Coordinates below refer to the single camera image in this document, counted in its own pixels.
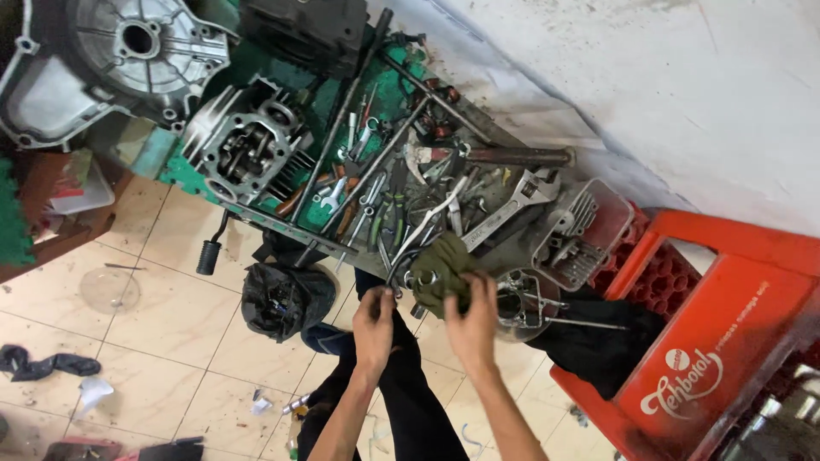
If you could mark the silver adjustable wrench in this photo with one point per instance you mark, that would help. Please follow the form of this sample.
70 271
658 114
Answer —
512 205

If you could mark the person's left hand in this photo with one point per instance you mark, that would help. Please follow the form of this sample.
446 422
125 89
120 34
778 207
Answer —
371 336

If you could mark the rusty brown metal pipe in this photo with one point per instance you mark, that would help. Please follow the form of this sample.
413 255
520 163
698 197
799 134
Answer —
512 155

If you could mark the black cloth strip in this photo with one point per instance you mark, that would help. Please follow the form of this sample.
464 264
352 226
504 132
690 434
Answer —
45 366

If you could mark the white plastic container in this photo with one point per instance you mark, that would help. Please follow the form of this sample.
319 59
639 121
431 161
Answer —
83 192

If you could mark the teal metal box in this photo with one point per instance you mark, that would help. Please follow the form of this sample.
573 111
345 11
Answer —
150 153

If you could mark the silver cylinder head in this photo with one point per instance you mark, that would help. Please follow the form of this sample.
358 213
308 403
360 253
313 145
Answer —
246 144

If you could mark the black plastic bag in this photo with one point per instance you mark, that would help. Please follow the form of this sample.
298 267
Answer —
285 301

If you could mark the heap of hand tools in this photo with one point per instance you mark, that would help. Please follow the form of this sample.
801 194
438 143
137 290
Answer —
442 185

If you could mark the small white paper scrap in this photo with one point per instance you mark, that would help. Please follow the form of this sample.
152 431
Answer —
261 404

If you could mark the thin steel rod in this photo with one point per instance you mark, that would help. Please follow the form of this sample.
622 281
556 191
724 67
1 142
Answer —
586 324

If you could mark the olive green rag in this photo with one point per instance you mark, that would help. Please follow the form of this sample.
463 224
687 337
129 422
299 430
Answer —
442 269

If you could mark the person's black trousers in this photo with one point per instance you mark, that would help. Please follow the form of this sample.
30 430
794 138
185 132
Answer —
416 410

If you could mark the dark curved metal tool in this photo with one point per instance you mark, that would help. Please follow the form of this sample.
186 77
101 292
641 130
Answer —
400 269

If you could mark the copper stator coil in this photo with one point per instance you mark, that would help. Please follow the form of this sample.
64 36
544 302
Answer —
435 112

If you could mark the long black metal rod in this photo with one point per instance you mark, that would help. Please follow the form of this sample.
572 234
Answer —
343 115

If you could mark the person's right hand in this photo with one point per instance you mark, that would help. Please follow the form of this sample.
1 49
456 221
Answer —
473 333

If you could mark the silver engine crankcase cover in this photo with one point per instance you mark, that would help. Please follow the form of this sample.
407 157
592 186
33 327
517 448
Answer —
115 57

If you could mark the clear plastic lid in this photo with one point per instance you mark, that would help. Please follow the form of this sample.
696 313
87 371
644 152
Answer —
110 290

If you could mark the kick starter lever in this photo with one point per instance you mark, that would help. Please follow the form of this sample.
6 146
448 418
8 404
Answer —
209 256

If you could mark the green turf mat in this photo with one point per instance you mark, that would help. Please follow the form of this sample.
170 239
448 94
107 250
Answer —
13 217

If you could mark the glass bowl with metal parts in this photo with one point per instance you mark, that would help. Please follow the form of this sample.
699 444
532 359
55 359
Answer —
522 307

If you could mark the brown wooden shelf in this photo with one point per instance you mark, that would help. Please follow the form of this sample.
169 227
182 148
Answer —
70 237

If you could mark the grey finned head cover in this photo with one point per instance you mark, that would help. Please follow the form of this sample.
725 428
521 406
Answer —
580 237

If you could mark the green-topped workbench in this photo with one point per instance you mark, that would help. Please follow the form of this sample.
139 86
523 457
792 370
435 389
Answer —
384 96

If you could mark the silver combination wrench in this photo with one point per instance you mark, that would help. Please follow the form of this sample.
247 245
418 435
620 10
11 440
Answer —
334 195

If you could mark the black engine cylinder block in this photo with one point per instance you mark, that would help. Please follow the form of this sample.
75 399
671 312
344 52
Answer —
301 32

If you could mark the red plastic bottle crate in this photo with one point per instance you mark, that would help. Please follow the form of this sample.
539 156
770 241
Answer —
704 346

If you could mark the large black cloth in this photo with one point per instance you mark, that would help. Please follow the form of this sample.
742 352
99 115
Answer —
596 346

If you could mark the large white paper scrap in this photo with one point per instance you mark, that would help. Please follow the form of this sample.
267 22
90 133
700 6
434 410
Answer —
95 390

